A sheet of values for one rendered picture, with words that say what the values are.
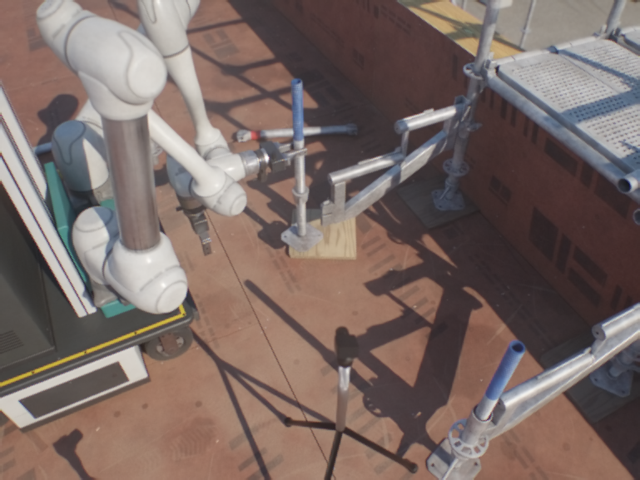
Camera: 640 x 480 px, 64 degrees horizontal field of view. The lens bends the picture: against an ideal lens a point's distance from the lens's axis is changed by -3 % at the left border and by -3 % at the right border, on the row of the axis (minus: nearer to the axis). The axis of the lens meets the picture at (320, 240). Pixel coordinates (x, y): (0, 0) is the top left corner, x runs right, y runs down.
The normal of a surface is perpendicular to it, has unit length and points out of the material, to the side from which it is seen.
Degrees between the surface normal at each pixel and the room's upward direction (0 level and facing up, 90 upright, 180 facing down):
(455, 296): 0
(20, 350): 90
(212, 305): 0
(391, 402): 0
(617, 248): 90
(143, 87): 81
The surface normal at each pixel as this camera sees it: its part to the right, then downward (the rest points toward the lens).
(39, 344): 0.45, 0.65
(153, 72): 0.78, 0.39
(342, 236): 0.00, -0.68
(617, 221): -0.90, 0.32
